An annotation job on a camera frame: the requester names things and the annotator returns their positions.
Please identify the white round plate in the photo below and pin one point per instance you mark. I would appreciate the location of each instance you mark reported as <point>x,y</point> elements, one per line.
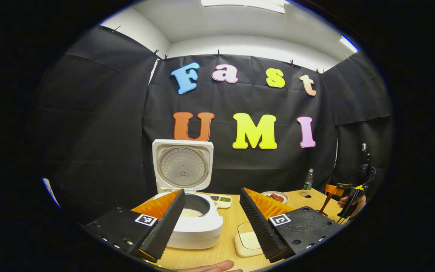
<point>283,200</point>

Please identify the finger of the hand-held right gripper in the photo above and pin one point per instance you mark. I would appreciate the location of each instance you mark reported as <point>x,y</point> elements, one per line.
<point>334,189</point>

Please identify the white rice cooker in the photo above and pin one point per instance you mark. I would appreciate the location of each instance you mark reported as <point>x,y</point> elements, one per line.
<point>198,234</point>

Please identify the long ceiling light panel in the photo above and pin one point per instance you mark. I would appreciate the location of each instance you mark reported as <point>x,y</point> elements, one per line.
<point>244,4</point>

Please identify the black backdrop cloth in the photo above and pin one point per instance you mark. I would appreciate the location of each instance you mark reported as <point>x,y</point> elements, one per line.
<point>100,132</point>

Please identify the clear green-label water bottle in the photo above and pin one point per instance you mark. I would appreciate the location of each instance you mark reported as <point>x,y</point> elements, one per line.
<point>308,181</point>

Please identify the brown wooden spoon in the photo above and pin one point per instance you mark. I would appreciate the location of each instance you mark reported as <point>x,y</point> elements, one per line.
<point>325,204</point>

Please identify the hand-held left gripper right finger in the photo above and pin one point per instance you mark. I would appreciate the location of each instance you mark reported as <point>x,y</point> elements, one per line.
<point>259,226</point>

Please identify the white divided condiment tray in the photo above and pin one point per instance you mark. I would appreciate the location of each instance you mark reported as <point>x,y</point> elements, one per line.
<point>220,201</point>

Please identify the brown food piece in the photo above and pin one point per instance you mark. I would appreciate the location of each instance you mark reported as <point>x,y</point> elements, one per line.
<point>271,196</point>
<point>279,197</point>

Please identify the small ceiling light panel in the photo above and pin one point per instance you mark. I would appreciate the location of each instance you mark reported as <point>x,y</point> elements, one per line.
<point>348,44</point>

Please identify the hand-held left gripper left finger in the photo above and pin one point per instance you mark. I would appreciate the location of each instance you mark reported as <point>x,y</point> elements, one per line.
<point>164,230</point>

